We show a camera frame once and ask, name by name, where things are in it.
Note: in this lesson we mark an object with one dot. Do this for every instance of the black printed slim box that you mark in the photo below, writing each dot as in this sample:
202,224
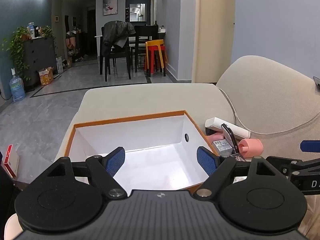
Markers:
228,132

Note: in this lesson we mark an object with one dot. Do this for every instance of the beige sofa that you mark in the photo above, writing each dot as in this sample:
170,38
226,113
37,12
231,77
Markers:
262,92

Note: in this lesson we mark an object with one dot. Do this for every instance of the orange cardboard box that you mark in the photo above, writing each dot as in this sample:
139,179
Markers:
150,140

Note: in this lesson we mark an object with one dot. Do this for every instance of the black dining chair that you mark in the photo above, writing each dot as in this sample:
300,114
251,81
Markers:
143,31
117,55

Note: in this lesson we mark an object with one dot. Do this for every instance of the pink cone-cap bottle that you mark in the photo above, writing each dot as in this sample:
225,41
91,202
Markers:
252,147

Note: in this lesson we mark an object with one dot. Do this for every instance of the red stool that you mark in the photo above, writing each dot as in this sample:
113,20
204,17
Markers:
157,52

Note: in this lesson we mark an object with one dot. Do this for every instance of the dining table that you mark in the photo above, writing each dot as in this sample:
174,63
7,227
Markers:
131,41

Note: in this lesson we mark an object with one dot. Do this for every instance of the grey jacket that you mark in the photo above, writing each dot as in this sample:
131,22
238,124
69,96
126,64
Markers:
117,33

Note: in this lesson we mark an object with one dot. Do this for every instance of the green trailing plant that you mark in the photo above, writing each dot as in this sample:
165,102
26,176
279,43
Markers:
17,47

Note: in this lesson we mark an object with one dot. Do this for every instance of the clear plastic case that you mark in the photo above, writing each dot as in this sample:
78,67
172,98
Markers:
221,145

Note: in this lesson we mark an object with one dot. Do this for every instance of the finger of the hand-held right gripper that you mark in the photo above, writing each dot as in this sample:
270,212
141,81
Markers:
311,146
280,161

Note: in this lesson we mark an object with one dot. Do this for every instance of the clear plastic bottle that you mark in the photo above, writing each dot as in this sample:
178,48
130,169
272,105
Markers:
30,30

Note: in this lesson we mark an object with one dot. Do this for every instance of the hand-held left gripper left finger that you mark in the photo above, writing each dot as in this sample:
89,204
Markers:
115,161

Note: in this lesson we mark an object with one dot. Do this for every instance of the open cardboard box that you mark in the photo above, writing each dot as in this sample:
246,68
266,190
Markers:
46,76

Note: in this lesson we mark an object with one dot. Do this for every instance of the pink hanging bag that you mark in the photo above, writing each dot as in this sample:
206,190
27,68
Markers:
70,42

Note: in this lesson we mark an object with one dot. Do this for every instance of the small framed picture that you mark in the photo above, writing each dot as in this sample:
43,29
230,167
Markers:
57,19

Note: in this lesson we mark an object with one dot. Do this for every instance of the white box on floor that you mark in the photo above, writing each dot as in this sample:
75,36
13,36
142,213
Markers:
59,65

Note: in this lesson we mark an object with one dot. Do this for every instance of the wall mirror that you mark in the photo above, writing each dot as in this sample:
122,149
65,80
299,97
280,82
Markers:
137,12

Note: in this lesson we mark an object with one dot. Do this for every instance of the blue water jug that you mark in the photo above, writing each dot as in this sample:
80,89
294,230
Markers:
17,88

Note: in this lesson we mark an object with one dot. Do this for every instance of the floral wall picture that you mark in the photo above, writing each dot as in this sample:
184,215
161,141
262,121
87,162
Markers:
110,6

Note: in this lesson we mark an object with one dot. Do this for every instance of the dark grey cabinet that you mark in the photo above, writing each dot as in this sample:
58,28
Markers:
40,57

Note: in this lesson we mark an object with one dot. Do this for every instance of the red flat box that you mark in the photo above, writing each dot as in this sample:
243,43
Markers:
11,161

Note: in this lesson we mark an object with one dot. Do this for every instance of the white tube bottle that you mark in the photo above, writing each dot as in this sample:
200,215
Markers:
237,130

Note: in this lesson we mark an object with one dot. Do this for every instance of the small green potted plant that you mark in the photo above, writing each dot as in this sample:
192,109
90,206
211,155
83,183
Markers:
47,32

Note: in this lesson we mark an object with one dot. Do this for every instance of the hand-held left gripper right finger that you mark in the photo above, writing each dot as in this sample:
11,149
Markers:
207,160

